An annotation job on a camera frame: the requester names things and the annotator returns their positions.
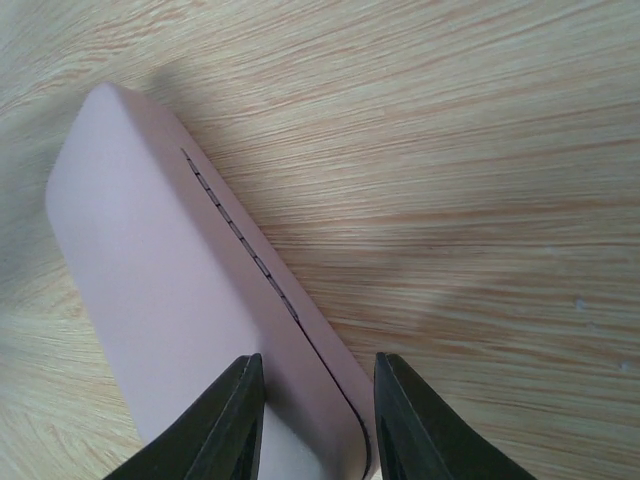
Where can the pink grey glasses case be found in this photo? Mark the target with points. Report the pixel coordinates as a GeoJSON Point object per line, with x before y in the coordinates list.
{"type": "Point", "coordinates": [179, 281]}

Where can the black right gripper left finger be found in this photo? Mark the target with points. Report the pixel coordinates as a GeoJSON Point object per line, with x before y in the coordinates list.
{"type": "Point", "coordinates": [217, 437]}

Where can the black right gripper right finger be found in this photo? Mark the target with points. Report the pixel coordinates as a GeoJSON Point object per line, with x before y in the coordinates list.
{"type": "Point", "coordinates": [421, 437]}

